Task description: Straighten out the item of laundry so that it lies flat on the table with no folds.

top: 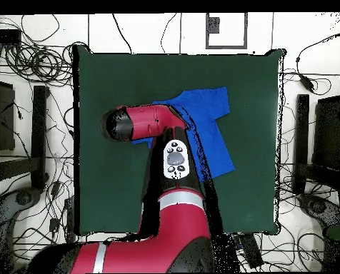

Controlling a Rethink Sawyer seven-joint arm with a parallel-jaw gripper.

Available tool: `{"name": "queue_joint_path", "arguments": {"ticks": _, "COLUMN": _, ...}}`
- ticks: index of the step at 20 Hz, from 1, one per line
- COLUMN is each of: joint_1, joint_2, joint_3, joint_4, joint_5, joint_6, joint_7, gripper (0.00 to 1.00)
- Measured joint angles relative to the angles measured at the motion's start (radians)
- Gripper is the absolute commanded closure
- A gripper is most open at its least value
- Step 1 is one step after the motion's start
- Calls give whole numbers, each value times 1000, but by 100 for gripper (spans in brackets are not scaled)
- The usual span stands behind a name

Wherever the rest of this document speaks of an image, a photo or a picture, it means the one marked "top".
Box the grey square frame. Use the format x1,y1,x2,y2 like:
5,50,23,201
205,12,249,50

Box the black power adapter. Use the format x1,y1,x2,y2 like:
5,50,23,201
299,73,316,93

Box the black power strip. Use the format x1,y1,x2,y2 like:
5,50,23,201
237,233,264,270
63,196,77,243

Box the black box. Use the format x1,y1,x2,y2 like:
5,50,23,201
0,78,16,152
311,95,340,172

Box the black stand frame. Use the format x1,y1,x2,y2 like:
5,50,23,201
293,93,340,195
0,85,50,190

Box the blue shirt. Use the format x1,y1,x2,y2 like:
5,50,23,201
131,86,236,180

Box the dark green tablecloth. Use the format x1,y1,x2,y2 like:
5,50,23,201
72,44,286,236

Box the coiled black cables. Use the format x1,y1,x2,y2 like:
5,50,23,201
4,41,74,87

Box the grey caster stand base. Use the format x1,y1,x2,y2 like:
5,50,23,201
0,186,44,273
296,192,340,229

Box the black flat device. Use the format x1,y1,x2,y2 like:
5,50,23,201
0,29,22,45

